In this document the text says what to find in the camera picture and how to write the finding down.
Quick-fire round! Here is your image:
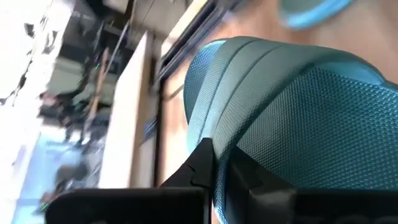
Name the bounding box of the green rubber slide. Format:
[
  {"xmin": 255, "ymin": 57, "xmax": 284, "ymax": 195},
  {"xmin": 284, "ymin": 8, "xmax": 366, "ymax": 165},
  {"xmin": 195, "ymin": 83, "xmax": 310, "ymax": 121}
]
[
  {"xmin": 182, "ymin": 35, "xmax": 398, "ymax": 224},
  {"xmin": 277, "ymin": 0, "xmax": 358, "ymax": 31}
]

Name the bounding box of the black aluminium table frame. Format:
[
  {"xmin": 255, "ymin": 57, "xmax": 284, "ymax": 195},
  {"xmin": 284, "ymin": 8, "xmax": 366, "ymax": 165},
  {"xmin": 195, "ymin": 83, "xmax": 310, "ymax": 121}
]
[{"xmin": 154, "ymin": 0, "xmax": 246, "ymax": 94}]

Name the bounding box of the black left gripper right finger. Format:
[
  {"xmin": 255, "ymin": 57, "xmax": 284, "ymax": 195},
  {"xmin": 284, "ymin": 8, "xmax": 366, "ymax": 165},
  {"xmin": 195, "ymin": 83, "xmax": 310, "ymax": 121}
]
[{"xmin": 224, "ymin": 145, "xmax": 299, "ymax": 224}]

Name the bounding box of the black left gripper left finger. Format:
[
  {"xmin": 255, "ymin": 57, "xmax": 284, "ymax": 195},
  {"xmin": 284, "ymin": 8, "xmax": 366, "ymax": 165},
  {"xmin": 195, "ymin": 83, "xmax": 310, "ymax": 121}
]
[{"xmin": 159, "ymin": 138, "xmax": 216, "ymax": 189}]

